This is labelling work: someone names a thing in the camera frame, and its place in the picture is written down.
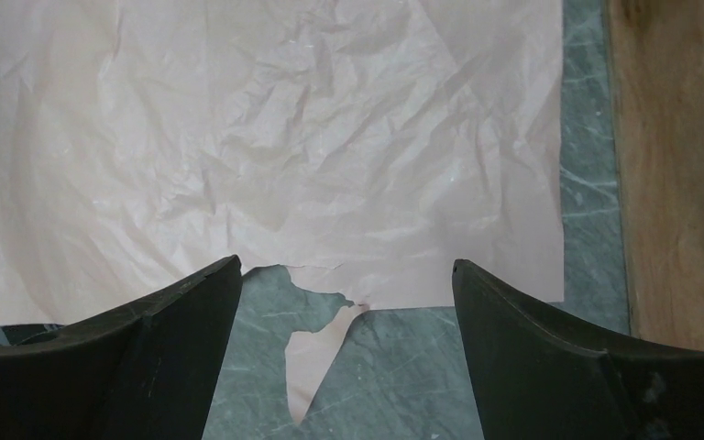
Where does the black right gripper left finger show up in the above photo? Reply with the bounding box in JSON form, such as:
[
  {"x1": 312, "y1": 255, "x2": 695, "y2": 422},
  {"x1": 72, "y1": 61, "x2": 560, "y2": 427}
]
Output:
[{"x1": 0, "y1": 256, "x2": 243, "y2": 439}]

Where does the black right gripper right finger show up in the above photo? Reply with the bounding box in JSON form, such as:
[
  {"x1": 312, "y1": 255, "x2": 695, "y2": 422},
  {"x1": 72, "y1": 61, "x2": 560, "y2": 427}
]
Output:
[{"x1": 452, "y1": 259, "x2": 704, "y2": 439}]

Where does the pink flower bouquet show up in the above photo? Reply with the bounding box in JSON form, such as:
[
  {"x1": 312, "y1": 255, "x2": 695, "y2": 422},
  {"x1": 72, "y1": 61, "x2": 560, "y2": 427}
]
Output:
[{"x1": 0, "y1": 1, "x2": 564, "y2": 422}]

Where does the wooden board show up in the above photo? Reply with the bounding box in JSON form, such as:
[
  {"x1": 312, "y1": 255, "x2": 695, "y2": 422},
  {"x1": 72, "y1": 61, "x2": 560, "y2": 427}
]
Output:
[{"x1": 604, "y1": 1, "x2": 704, "y2": 351}]

